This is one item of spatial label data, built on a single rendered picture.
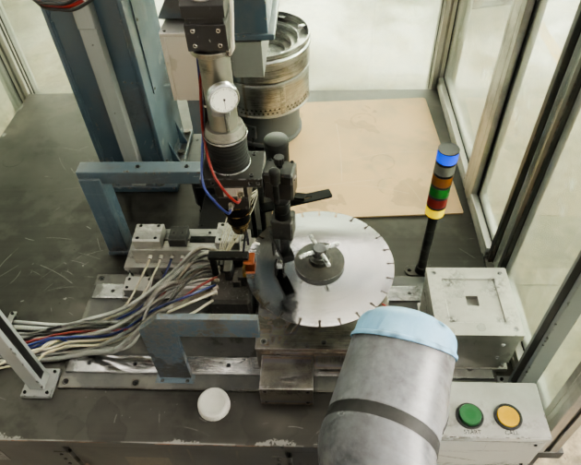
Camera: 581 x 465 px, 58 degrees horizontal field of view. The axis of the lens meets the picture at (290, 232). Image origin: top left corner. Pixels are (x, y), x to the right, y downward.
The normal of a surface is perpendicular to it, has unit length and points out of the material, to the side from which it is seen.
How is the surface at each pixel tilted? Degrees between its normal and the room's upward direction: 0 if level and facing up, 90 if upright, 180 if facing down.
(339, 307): 0
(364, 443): 16
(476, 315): 0
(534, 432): 0
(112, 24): 90
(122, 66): 90
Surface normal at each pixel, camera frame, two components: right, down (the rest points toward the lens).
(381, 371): -0.26, -0.72
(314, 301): -0.04, -0.68
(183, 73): -0.04, 0.73
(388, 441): 0.09, -0.54
